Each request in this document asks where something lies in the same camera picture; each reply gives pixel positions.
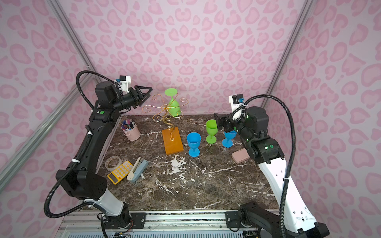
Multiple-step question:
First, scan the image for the green wine glass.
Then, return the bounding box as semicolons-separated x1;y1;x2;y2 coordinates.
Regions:
206;120;218;144
165;88;181;117

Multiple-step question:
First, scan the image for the blue wine glass back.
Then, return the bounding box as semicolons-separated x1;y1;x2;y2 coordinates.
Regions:
222;131;237;148

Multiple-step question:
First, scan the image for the blue wine glass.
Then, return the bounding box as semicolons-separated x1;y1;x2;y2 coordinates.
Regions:
187;132;201;157
222;131;237;148

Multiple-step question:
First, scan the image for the blue wine glass front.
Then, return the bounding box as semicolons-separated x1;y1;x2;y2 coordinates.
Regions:
187;132;201;157

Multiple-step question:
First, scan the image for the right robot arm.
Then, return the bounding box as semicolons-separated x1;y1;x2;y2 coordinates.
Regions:
214;94;329;238

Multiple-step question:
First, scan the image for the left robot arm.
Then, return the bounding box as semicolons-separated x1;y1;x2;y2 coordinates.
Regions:
43;70;153;229

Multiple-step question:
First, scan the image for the green wine glass back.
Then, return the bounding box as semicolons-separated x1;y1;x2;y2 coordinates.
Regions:
165;88;181;117

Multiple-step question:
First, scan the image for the wooden rack base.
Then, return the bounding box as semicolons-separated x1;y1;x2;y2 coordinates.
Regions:
162;127;184;155

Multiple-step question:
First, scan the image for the pink metal pen bucket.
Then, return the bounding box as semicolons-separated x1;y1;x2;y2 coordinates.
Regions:
121;119;140;141

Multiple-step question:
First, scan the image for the pink case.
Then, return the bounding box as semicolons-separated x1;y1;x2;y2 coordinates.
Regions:
232;148;250;164

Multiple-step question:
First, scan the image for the clear tape roll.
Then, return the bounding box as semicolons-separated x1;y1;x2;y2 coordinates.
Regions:
105;156;122;171

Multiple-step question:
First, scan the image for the blue white stapler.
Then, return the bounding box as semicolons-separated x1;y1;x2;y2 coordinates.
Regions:
127;157;149;182

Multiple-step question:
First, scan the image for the yellow calculator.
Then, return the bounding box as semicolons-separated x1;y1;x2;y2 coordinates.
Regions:
107;161;133;185

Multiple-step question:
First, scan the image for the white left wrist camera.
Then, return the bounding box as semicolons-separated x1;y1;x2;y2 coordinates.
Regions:
115;75;131;94

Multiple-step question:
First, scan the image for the gold wire glass rack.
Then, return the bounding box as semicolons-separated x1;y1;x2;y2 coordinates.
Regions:
142;94;189;129

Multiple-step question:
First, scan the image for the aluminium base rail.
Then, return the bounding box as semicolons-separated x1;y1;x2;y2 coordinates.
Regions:
55;210;259;238

